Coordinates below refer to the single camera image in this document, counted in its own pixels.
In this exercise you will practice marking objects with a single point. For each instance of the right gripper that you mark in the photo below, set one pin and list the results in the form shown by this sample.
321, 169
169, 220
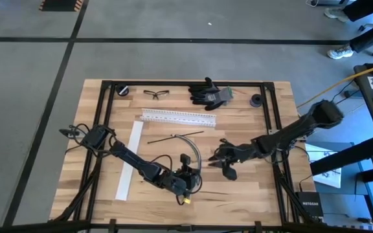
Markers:
230, 173

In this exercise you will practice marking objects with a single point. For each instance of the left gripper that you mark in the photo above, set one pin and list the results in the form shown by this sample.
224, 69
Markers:
178, 184

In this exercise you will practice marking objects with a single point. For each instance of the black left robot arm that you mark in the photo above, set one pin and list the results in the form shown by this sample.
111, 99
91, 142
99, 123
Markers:
131, 158

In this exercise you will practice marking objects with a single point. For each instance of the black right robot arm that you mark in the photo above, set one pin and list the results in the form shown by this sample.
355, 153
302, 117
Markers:
287, 132

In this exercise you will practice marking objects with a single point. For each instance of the black grey work glove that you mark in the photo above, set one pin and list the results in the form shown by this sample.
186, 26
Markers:
212, 95
210, 106

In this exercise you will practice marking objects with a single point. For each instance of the flat white raceway cover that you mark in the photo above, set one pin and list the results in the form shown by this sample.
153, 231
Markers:
129, 161

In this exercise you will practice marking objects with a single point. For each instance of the clear safety glasses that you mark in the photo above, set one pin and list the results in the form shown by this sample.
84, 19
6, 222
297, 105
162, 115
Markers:
156, 94

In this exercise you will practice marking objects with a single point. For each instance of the white printed paper sheet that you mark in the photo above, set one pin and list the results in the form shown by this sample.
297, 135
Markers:
329, 178

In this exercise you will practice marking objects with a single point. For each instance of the black power adapter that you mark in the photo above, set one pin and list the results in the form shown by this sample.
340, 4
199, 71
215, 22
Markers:
348, 94

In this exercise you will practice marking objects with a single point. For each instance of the black side table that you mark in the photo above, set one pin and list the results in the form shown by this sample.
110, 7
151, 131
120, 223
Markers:
366, 103

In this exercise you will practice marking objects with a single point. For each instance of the person's foot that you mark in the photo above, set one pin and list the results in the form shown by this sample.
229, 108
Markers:
335, 13
339, 52

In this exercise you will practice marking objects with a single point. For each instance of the person's leg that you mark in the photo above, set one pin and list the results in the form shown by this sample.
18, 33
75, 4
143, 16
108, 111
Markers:
371, 35
361, 8

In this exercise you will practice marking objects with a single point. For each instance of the black orange striped mat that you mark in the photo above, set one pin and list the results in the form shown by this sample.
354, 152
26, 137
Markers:
60, 4

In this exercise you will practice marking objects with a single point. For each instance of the black network switch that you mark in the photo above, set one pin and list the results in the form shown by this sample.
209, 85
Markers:
309, 205

